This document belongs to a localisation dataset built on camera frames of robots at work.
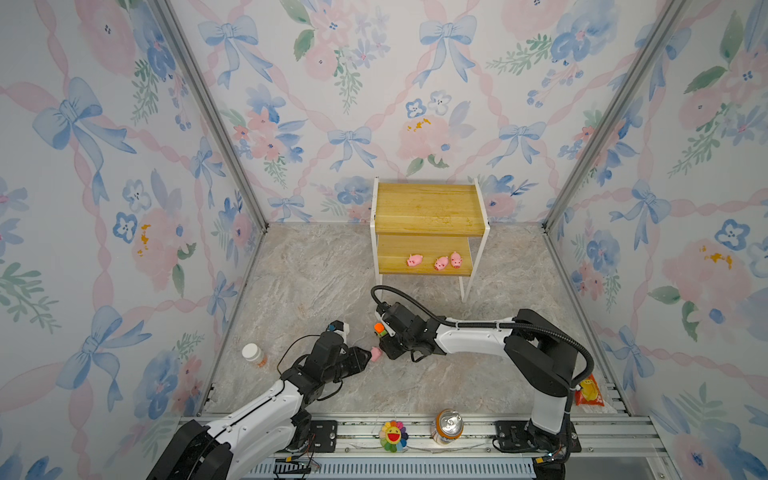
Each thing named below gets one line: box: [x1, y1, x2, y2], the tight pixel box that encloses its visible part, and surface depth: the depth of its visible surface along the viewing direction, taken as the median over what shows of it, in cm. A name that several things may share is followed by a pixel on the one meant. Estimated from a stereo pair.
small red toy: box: [574, 374, 605, 406], surface depth 80 cm
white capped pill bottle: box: [241, 343, 261, 362], surface depth 82 cm
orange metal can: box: [432, 408, 464, 446], surface depth 68 cm
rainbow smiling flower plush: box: [379, 420, 409, 453], surface depth 75 cm
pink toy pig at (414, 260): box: [406, 254, 423, 267], surface depth 89 cm
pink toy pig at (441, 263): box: [434, 256, 449, 271], surface depth 88 cm
